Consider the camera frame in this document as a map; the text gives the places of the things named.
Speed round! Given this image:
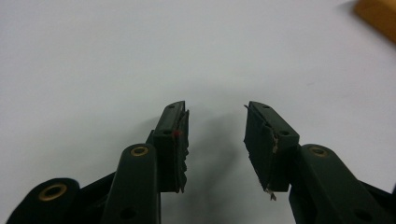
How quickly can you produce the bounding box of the wooden box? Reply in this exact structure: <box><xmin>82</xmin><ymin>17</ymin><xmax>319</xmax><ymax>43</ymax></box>
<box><xmin>353</xmin><ymin>0</ymin><xmax>396</xmax><ymax>45</ymax></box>

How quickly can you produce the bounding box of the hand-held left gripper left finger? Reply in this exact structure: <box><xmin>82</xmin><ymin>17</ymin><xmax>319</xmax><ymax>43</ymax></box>
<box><xmin>146</xmin><ymin>100</ymin><xmax>190</xmax><ymax>194</ymax></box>

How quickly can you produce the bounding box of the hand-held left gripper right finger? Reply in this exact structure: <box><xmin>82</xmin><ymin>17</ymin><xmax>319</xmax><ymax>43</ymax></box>
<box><xmin>243</xmin><ymin>101</ymin><xmax>301</xmax><ymax>202</ymax></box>

